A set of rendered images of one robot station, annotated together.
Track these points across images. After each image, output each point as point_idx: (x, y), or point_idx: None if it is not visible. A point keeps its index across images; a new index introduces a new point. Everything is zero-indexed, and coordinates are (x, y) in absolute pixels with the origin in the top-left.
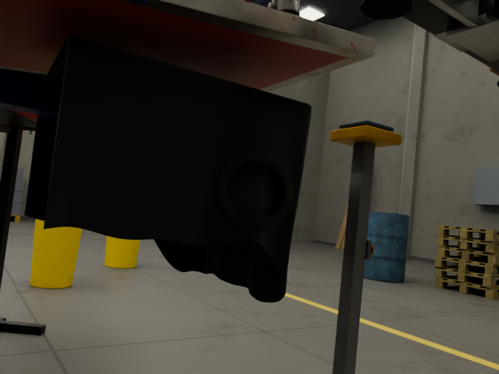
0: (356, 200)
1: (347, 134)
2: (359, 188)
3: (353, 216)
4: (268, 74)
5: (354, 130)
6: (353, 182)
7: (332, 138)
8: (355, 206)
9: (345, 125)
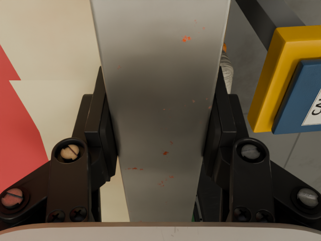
0: (251, 17)
1: (259, 86)
2: (257, 33)
3: (244, 2)
4: (23, 142)
5: (257, 105)
6: (265, 23)
7: (272, 39)
8: (248, 12)
9: (291, 83)
